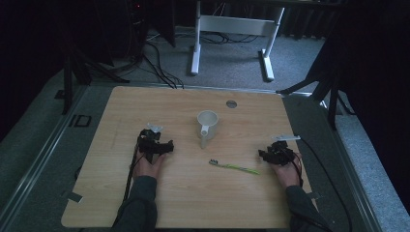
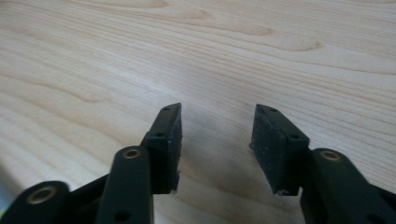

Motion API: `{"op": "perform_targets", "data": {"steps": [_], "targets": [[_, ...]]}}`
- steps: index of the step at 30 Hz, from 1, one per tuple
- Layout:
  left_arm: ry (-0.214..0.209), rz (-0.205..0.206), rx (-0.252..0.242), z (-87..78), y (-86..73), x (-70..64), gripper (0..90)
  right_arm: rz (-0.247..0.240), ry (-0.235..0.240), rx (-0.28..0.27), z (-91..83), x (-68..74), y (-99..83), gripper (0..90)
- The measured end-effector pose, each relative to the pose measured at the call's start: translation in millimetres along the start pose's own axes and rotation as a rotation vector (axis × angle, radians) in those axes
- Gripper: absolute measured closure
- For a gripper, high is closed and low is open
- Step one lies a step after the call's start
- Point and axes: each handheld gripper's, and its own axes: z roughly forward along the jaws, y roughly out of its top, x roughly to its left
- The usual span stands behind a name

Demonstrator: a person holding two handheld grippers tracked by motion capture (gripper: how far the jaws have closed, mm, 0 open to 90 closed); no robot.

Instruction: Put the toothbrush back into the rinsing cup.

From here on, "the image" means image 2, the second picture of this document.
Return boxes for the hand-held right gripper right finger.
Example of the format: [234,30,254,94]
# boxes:
[248,104,311,197]

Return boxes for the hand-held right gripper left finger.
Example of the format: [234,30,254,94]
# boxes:
[139,102,183,195]

